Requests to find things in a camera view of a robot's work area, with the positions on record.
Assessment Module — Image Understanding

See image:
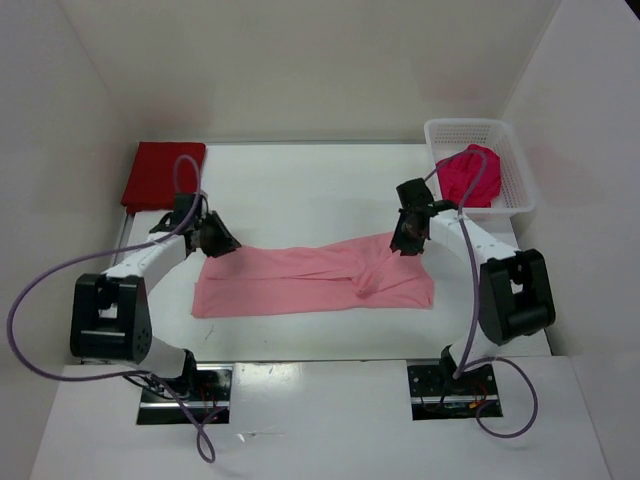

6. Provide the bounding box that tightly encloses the pink t shirt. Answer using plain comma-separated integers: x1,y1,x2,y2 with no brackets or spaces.
191,233,435,319

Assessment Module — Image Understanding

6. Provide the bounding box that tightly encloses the dark red t shirt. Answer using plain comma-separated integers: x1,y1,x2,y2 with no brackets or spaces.
121,142,206,215

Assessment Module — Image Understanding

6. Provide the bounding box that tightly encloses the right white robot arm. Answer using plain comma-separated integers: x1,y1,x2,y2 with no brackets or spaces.
390,201,556,393

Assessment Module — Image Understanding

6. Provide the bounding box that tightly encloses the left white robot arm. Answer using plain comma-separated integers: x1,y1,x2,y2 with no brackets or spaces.
70,211,241,400

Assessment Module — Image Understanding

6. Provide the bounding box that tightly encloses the crimson t shirt in basket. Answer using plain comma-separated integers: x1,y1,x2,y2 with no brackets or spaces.
436,144,502,208

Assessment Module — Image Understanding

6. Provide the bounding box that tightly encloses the white plastic basket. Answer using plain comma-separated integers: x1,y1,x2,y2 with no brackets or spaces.
424,118,536,221

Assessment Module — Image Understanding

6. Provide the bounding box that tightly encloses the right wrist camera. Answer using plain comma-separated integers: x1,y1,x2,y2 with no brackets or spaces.
396,177,434,211

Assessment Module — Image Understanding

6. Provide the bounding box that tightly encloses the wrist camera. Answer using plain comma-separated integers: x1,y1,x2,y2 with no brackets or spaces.
171,193,208,225
396,177,434,211

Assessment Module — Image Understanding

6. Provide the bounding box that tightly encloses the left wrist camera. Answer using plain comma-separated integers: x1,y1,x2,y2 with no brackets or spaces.
171,193,208,225

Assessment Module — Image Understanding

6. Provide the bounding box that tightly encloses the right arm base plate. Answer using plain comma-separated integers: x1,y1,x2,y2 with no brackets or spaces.
407,360,503,421

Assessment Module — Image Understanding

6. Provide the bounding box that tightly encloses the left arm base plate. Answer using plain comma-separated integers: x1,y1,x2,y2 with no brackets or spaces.
131,364,233,426

